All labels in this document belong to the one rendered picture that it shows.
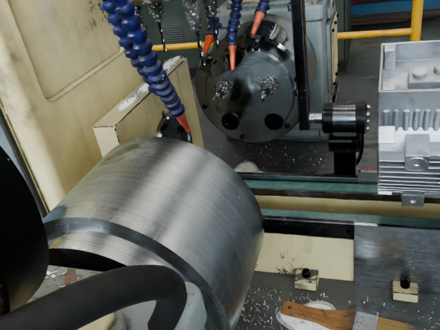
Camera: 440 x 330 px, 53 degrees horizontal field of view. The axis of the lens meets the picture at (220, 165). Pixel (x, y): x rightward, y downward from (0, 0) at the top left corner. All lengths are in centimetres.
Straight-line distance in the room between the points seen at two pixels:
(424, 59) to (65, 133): 56
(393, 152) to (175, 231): 35
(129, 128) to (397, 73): 40
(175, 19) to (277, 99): 328
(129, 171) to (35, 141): 26
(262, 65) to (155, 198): 54
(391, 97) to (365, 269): 31
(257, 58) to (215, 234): 54
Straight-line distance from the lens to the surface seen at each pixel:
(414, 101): 62
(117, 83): 90
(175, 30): 421
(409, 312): 79
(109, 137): 68
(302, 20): 80
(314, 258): 80
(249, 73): 94
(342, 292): 81
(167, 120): 79
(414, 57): 70
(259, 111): 97
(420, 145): 64
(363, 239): 75
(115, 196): 45
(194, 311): 33
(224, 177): 52
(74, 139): 78
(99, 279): 20
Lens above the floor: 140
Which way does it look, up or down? 30 degrees down
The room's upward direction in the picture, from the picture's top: 10 degrees counter-clockwise
